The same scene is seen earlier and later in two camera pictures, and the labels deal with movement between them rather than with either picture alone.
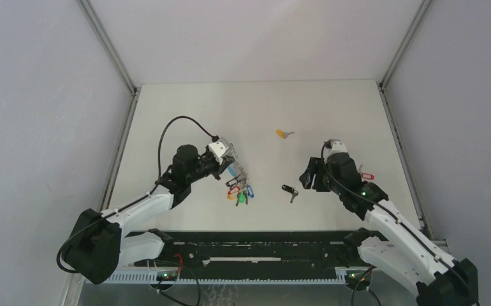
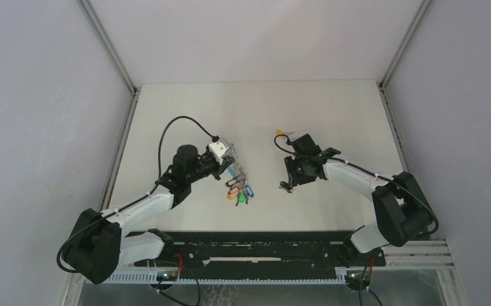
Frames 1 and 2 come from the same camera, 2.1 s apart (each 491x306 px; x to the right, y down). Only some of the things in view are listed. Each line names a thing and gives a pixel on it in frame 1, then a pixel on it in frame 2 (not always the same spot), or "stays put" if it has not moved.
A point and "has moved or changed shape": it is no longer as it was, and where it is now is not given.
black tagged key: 294,192 has moved or changed shape
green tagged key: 241,198 stays put
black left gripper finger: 217,173 stays put
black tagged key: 233,182 stays put
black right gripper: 307,178 → 291,162
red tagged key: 234,189 stays put
